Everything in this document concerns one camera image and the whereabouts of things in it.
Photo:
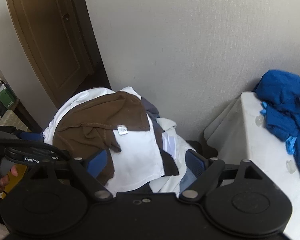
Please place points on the clear plastic piece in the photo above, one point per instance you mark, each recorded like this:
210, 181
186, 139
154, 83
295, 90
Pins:
259, 120
291, 167

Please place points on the dark navy garment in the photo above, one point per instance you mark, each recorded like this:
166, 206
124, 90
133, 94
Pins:
170, 165

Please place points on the person's left hand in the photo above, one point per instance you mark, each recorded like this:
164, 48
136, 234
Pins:
3, 181

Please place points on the grey garment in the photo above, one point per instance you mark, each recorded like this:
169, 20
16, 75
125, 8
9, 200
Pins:
150, 108

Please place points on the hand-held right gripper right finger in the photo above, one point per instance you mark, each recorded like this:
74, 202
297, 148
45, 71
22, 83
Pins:
195, 164

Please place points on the brown garment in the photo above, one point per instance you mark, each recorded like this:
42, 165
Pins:
90, 127

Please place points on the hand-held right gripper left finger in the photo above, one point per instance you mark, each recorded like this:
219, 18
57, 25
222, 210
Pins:
98, 163

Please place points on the dark wooden side table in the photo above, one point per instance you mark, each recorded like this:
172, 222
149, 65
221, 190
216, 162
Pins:
20, 110

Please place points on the green box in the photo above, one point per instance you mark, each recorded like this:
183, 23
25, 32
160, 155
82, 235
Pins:
6, 97

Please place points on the brown wooden door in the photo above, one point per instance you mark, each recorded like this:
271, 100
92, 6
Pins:
47, 30

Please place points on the yellow object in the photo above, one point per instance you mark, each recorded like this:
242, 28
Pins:
15, 183

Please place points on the blue garment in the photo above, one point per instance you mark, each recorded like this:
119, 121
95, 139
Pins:
282, 97

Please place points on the white striped garment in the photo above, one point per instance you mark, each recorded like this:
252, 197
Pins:
168, 141

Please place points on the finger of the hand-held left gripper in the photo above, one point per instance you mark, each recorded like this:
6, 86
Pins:
31, 136

